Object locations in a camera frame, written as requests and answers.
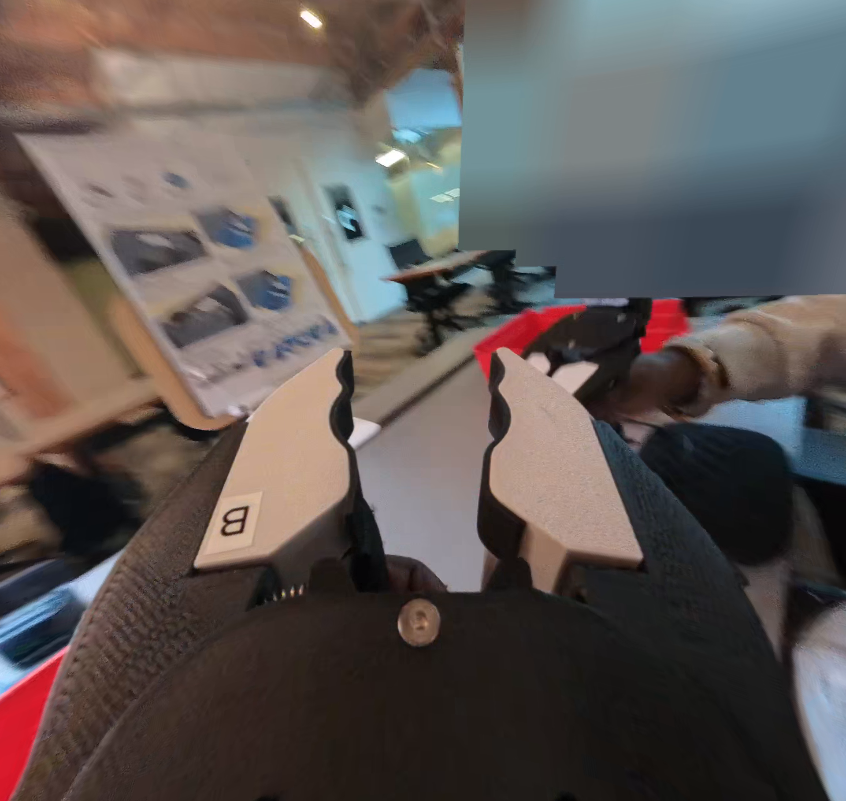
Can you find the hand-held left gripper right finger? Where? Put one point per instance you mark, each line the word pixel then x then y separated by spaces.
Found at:
pixel 555 477

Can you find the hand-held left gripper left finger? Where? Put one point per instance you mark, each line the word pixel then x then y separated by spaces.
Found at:
pixel 291 457

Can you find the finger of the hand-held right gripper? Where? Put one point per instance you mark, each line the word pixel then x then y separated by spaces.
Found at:
pixel 542 361
pixel 580 377

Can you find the person's right hand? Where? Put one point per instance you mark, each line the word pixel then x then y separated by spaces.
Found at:
pixel 657 381

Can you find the red plastic bin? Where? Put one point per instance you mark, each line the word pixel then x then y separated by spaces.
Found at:
pixel 509 338
pixel 26 715

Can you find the black office chair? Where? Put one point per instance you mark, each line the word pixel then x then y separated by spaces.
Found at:
pixel 436 305

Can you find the wooden desk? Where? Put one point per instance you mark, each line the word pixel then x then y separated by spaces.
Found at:
pixel 436 265

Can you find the black honeycomb pad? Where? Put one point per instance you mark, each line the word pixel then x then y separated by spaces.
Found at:
pixel 717 490

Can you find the printed instruction sheet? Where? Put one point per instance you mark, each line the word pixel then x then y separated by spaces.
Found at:
pixel 198 265

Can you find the ceiling light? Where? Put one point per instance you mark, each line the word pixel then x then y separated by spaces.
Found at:
pixel 390 157
pixel 310 19

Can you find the wooden backing board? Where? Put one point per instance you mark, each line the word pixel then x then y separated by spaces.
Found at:
pixel 39 351

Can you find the person's grey hoodie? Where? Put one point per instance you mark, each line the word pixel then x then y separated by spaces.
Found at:
pixel 823 695

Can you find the dark wall poster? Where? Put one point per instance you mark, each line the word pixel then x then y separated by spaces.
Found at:
pixel 345 214

